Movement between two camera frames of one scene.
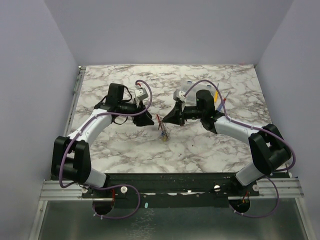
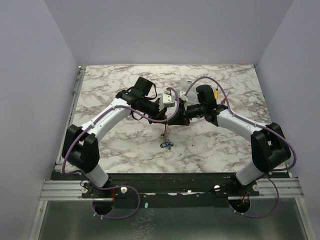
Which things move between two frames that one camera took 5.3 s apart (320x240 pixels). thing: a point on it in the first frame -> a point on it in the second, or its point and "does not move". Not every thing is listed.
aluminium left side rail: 76,94 does not move
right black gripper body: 180,114 does not move
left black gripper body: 129,108 -> 151,109
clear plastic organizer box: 190,89 does not move
